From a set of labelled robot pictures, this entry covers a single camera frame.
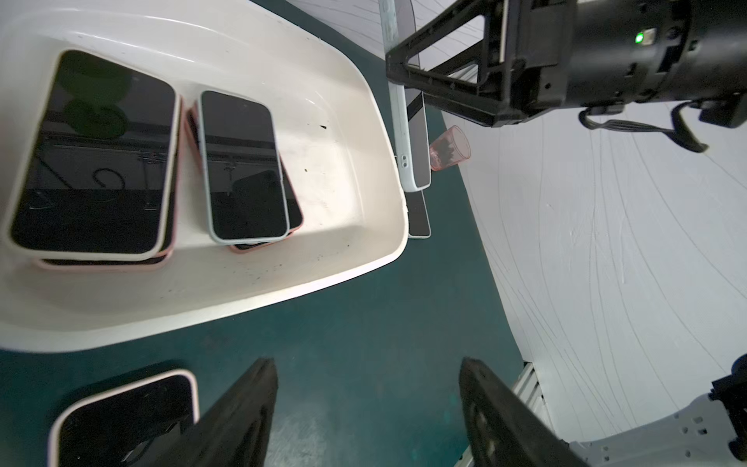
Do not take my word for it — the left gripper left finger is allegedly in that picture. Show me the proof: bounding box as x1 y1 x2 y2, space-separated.
153 357 278 466

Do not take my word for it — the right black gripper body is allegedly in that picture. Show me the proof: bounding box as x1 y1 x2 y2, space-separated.
386 1 746 128

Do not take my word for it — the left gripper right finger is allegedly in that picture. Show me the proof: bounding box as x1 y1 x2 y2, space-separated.
458 357 591 467

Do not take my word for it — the white plastic storage box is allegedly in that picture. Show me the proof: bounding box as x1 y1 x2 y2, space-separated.
1 1 408 352

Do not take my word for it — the brown translucent cup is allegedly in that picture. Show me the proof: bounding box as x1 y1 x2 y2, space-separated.
429 126 472 171

